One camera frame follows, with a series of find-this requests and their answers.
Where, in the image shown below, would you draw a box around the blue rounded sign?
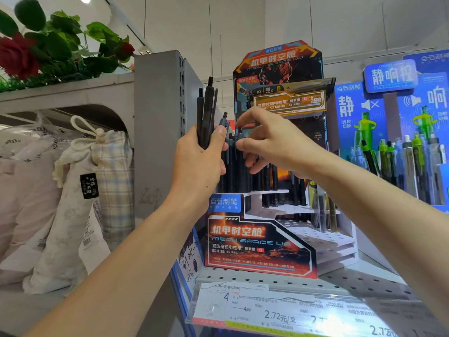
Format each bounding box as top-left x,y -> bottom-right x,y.
363,59 -> 419,94

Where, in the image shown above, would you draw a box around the white hang tag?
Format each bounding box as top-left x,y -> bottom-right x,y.
78,203 -> 112,275

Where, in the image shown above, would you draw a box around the clear price label strip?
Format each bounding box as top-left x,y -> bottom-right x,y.
185,281 -> 449,337

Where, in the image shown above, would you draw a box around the person's right forearm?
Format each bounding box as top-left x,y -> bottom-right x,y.
312,150 -> 449,321

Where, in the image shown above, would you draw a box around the perforated white shelf board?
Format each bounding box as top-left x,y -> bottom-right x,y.
196,252 -> 419,303

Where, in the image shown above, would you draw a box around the person's left hand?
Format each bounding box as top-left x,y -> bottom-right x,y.
168,125 -> 229,212

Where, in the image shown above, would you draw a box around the gold orange display card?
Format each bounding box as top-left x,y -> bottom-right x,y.
236,77 -> 337,118

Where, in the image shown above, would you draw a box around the cluster of black pens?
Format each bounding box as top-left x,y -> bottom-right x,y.
218,131 -> 310,208

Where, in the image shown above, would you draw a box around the orange black pen display stand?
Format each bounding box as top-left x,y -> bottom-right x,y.
204,40 -> 359,280

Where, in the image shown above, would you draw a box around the white shelf top board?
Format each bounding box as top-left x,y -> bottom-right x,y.
0,72 -> 136,115

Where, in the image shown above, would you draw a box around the blue pen display stand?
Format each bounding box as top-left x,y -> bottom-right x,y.
334,49 -> 449,214

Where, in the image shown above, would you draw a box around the white drawstring fabric bag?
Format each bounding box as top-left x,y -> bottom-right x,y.
22,115 -> 112,295

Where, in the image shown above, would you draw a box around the olive gold pen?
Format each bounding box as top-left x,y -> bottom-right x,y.
328,196 -> 339,234
309,181 -> 318,219

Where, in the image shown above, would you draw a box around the plastic-wrapped white pillows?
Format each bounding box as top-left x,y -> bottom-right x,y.
0,115 -> 72,286

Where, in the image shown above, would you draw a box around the plaid fabric bag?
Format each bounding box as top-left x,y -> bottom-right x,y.
92,131 -> 135,252

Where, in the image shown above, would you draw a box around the artificial rose plant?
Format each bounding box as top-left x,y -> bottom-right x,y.
0,0 -> 136,94

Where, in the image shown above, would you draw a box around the grey metal shelf upright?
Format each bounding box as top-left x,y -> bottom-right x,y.
134,50 -> 205,228

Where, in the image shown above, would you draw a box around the person's right hand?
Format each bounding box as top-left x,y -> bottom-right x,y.
234,106 -> 331,181

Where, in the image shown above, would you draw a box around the row of green grey pens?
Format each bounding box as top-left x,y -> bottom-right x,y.
348,132 -> 448,206

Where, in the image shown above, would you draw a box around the blue-framed scribbled test card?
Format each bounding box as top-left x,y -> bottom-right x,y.
170,227 -> 205,307

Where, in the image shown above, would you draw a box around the person's left forearm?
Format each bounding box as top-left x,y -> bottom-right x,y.
24,198 -> 207,337

